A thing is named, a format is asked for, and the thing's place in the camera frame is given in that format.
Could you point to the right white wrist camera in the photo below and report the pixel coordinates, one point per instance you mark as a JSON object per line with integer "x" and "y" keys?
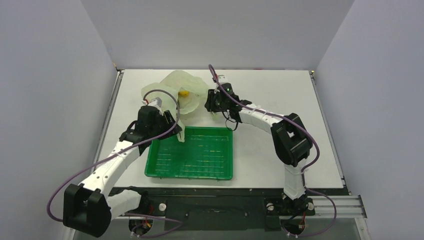
{"x": 221, "y": 80}

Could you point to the green plastic tray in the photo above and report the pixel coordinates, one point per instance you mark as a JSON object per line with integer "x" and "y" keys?
{"x": 205, "y": 153}

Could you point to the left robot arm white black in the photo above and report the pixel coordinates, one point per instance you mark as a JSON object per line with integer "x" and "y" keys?
{"x": 87, "y": 206}

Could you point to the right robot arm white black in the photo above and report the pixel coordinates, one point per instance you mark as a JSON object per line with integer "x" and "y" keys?
{"x": 292, "y": 145}

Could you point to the translucent pale green plastic bag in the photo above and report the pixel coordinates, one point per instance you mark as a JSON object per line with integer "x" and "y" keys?
{"x": 168, "y": 88}

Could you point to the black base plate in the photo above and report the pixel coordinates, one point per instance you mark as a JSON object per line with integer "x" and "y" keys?
{"x": 222, "y": 209}

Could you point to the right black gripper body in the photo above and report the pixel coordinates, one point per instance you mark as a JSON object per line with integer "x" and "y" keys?
{"x": 212, "y": 103}

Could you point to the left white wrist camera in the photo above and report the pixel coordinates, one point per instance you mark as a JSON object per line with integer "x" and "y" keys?
{"x": 156, "y": 103}

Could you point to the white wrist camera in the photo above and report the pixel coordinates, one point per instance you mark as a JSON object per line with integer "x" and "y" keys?
{"x": 156, "y": 103}
{"x": 221, "y": 80}

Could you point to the yellow fake fruit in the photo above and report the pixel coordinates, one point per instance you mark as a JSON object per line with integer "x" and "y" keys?
{"x": 183, "y": 94}

